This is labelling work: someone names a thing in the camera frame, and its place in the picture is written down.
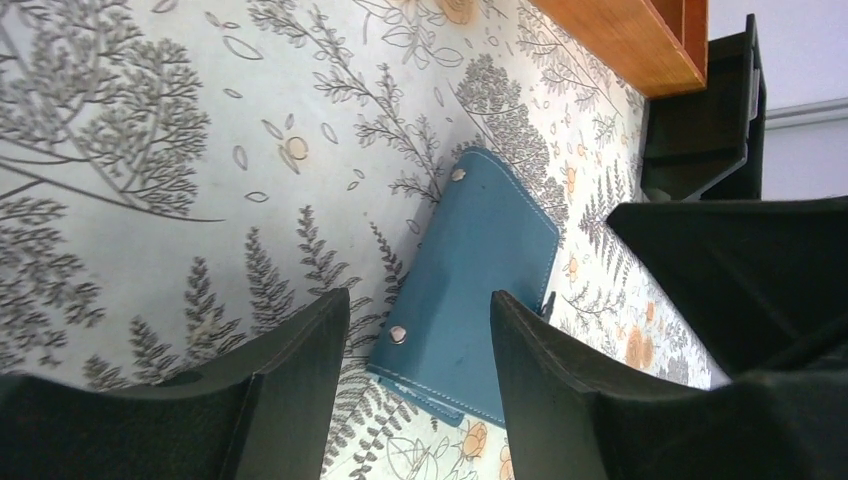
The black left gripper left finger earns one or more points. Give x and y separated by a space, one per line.
260 411

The wooden compartment tray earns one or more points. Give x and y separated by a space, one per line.
658 47

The floral table mat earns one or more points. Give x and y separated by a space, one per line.
177 176

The black card box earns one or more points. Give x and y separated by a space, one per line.
708 145

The blue leather card holder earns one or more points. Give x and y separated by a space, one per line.
487 234

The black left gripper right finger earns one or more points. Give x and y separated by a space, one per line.
572 412

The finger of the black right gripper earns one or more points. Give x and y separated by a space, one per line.
762 284

